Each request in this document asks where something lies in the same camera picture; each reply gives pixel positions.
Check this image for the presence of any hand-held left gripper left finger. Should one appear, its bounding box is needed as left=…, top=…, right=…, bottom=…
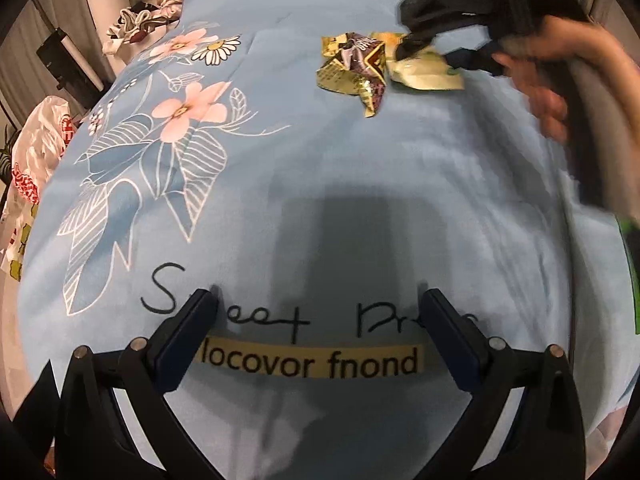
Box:
left=52, top=288, right=217, bottom=480

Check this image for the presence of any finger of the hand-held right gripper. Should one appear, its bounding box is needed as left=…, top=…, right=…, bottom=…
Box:
left=394, top=29, right=440, bottom=62
left=444, top=46, right=507, bottom=78

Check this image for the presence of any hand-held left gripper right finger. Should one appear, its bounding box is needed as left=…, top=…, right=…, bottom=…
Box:
left=410, top=288, right=586, bottom=480

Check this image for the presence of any beige snack packet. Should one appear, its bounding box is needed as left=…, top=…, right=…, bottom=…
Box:
left=370, top=31, right=466, bottom=93

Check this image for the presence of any green container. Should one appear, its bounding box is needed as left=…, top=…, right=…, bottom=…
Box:
left=617, top=214, right=640, bottom=337

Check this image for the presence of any person's right hand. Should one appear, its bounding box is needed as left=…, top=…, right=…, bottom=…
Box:
left=492, top=14, right=627, bottom=142

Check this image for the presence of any gold and brown chocolate packet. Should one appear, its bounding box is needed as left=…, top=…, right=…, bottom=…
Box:
left=316, top=32, right=391, bottom=119

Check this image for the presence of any blue floral bed sheet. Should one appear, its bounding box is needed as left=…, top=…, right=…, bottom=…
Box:
left=15, top=0, right=640, bottom=480

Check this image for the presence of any white and red plastic bag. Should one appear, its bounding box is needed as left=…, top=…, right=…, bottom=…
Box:
left=0, top=96, right=77, bottom=282

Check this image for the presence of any pile of clothes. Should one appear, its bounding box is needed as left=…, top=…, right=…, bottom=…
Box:
left=102, top=0, right=187, bottom=57

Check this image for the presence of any black device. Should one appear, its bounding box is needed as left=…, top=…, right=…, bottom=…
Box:
left=36, top=27, right=109, bottom=107

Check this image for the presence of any white box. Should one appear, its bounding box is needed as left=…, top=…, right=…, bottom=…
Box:
left=86, top=0, right=137, bottom=52

